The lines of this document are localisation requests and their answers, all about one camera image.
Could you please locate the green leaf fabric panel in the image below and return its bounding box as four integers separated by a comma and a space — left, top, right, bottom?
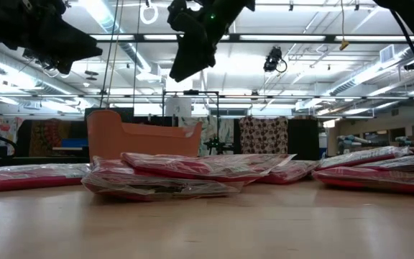
178, 115, 235, 156

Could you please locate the white hanging ring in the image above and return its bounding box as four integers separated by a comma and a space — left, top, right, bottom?
139, 1, 160, 26

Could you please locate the yellow hanging plug cord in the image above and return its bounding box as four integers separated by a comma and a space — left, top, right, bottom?
339, 0, 351, 52

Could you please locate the red orange patterned fabric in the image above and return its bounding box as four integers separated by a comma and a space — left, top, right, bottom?
28, 118, 73, 158

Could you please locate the black tripod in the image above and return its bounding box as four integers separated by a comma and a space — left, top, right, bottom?
203, 136, 234, 156

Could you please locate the orange plastic basket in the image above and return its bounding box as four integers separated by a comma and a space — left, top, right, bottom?
86, 109, 203, 161

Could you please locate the dark hanging cord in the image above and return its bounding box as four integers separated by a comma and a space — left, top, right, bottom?
99, 0, 121, 109

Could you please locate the brown dotted fabric panel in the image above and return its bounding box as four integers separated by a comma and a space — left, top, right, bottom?
238, 115, 290, 155

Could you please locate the black metal frame stand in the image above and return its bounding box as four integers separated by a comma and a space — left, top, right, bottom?
161, 89, 221, 156

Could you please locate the red popcorn bag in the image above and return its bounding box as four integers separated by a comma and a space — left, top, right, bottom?
80, 155, 244, 202
354, 153, 414, 174
120, 152, 297, 183
316, 145, 413, 171
0, 163, 92, 192
311, 167, 414, 197
255, 160, 319, 186

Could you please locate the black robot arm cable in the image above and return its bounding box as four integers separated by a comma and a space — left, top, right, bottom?
389, 9, 414, 93

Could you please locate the white paper sheet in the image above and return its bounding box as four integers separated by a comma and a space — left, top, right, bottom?
165, 96, 193, 118

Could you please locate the floral fabric panel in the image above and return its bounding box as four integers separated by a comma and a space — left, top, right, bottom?
0, 116, 24, 156

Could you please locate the black hanging cable reel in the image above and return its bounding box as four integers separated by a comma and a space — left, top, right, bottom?
262, 45, 288, 74

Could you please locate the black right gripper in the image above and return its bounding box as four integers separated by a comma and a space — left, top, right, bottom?
167, 0, 257, 83

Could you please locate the yellowish hanging cord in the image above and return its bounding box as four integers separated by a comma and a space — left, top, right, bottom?
105, 0, 125, 109

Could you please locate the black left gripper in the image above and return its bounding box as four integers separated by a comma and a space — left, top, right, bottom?
16, 0, 104, 76

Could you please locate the black fabric panel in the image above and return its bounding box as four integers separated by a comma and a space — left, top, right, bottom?
287, 118, 320, 161

